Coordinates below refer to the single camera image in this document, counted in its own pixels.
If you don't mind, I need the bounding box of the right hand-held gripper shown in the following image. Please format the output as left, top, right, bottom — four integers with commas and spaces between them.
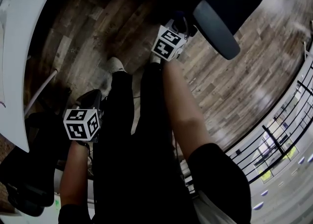
151, 17, 190, 61

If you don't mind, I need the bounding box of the person's left shoe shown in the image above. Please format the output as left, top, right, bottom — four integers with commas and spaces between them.
107, 56, 128, 74

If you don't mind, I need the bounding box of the grey chair armrest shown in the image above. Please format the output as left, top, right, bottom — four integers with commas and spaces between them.
192, 0, 241, 61

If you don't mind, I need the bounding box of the person's right forearm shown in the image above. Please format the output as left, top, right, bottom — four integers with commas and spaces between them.
162, 59, 217, 164

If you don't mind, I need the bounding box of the person's black clothing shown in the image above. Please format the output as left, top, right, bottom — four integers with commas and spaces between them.
57, 63, 252, 224

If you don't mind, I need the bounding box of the grey shoulder strap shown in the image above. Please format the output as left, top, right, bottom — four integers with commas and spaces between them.
193, 188, 238, 224

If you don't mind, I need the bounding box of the white table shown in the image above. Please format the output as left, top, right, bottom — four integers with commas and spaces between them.
0, 0, 98, 153

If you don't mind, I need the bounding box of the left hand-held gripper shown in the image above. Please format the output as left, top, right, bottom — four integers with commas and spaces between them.
62, 90, 105, 144

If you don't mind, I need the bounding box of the person's shoe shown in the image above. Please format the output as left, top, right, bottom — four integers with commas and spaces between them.
149, 52, 162, 65
107, 56, 128, 74

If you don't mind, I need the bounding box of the person's right shoe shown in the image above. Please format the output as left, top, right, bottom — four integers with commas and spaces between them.
149, 52, 162, 65

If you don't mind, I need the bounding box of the person's left forearm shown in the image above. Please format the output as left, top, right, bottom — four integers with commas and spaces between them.
59, 140, 90, 208

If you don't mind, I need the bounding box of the black metal railing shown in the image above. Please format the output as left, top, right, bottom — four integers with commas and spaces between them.
226, 56, 313, 191

